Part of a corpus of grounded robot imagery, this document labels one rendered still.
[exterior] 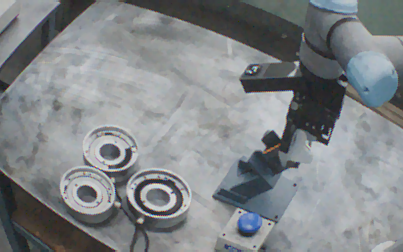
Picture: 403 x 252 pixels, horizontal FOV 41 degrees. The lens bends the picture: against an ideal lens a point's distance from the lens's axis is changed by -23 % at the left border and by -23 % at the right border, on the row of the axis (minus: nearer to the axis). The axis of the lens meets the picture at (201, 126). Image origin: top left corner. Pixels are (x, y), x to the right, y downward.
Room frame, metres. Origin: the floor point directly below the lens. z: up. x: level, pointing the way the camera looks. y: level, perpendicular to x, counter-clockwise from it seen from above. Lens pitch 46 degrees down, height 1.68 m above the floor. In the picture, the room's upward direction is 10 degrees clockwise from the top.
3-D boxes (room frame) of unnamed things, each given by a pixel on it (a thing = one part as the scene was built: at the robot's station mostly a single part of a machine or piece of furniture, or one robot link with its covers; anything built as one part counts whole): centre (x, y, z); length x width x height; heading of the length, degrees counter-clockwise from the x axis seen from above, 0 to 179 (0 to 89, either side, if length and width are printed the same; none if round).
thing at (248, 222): (0.61, -0.10, 0.85); 0.04 x 0.04 x 0.05
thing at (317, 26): (0.71, -0.16, 1.22); 0.09 x 0.08 x 0.11; 26
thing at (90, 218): (0.63, 0.17, 0.82); 0.10 x 0.10 x 0.04
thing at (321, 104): (0.71, -0.16, 1.06); 0.09 x 0.08 x 0.12; 70
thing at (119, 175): (0.74, 0.14, 0.82); 0.10 x 0.10 x 0.04
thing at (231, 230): (0.61, -0.11, 0.82); 0.08 x 0.07 x 0.05; 70
